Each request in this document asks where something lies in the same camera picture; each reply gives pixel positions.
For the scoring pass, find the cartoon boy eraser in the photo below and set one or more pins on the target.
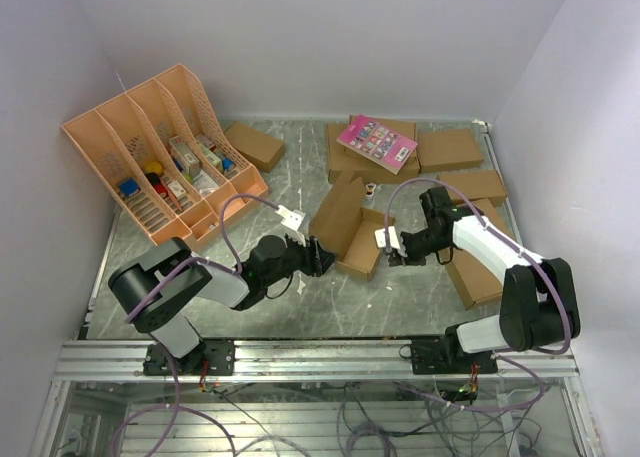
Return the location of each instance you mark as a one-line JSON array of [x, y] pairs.
[[370, 190]]

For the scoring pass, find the cardboard box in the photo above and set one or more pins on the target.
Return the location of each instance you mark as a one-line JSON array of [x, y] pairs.
[[345, 228]]

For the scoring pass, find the large brown box under book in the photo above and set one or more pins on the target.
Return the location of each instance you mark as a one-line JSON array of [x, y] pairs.
[[342, 159]]

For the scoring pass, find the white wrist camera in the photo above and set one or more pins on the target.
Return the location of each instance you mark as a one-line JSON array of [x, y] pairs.
[[292, 221], [387, 239]]

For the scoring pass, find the aluminium mounting rail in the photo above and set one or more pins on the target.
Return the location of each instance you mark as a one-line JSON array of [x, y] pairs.
[[255, 361]]

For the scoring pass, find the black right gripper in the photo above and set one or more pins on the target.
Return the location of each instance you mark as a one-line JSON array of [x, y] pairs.
[[410, 259]]

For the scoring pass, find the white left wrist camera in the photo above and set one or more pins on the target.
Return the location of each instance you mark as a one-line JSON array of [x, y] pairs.
[[292, 221]]

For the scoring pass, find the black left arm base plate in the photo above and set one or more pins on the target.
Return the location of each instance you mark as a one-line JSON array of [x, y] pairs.
[[211, 357]]

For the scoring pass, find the red toy block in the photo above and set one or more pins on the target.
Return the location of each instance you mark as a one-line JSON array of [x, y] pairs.
[[160, 189]]

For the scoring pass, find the small brown box by organizer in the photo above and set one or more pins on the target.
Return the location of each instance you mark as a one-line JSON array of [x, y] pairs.
[[259, 148]]

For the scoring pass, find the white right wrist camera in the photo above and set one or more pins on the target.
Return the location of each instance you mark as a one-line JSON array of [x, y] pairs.
[[387, 239]]

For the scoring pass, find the yellow toy block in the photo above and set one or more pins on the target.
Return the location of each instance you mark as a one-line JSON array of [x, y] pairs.
[[154, 167]]

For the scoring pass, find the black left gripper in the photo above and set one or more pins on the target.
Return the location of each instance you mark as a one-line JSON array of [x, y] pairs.
[[317, 260]]

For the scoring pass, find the pink children's book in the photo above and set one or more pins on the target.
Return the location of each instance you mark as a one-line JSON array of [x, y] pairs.
[[377, 142]]

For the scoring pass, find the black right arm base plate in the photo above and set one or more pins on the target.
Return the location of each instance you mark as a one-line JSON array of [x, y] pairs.
[[435, 359]]

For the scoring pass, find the peach plastic file organizer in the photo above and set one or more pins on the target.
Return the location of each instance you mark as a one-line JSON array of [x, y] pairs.
[[119, 137]]

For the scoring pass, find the big brown box front right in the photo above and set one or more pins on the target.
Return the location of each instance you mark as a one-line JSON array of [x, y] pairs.
[[476, 285]]

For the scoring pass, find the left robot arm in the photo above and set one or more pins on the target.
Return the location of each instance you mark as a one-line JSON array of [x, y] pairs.
[[154, 288]]

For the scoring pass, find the brown box back right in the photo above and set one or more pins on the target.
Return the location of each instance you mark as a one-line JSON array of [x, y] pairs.
[[448, 150]]

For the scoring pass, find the small printed carton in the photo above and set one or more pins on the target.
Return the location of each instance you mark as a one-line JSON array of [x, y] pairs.
[[183, 154]]

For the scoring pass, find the blue toy block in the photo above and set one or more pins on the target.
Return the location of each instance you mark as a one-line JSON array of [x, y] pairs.
[[128, 188]]

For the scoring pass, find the small brown box right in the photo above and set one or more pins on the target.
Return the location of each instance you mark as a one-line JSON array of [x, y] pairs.
[[477, 185]]

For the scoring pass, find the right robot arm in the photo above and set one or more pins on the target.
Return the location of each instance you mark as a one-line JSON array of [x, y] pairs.
[[538, 310]]

